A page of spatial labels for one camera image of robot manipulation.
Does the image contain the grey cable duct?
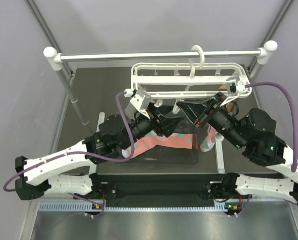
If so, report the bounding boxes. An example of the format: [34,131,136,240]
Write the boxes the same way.
[39,202,242,213]

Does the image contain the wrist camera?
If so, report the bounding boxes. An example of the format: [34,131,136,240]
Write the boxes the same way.
[129,89,153,119]
[226,76,247,98]

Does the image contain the clear plastic bin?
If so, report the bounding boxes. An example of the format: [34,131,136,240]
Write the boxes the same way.
[126,119,199,167]

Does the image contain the silver clothes rack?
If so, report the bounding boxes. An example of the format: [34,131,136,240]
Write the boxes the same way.
[43,40,279,173]

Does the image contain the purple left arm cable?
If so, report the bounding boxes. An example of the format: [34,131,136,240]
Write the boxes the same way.
[3,91,136,193]

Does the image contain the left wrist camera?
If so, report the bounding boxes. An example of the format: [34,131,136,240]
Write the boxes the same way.
[129,89,153,119]

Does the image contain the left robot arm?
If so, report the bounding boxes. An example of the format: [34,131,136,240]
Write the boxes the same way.
[15,104,185,201]

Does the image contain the pink patterned sock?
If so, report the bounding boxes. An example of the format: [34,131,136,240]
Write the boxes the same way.
[132,131,194,159]
[200,125,218,153]

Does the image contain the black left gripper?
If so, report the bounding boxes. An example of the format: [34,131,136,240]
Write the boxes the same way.
[119,103,185,151]

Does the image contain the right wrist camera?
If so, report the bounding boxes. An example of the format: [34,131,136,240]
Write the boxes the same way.
[226,76,247,98]

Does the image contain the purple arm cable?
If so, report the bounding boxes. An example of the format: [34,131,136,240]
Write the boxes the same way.
[245,82,298,173]
[3,91,136,193]

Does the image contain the white plastic clip hanger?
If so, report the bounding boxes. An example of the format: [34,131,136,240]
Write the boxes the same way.
[124,45,252,107]

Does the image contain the grey beige sock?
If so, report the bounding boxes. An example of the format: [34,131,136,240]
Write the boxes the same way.
[139,84,149,92]

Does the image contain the orange beige sock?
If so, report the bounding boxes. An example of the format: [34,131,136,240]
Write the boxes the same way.
[218,85,240,107]

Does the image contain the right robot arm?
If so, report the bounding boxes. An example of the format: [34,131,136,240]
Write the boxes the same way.
[176,92,298,206]

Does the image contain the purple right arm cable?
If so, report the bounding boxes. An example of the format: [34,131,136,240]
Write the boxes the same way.
[245,82,298,173]

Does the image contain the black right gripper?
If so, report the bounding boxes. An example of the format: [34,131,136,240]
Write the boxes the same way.
[177,92,248,150]

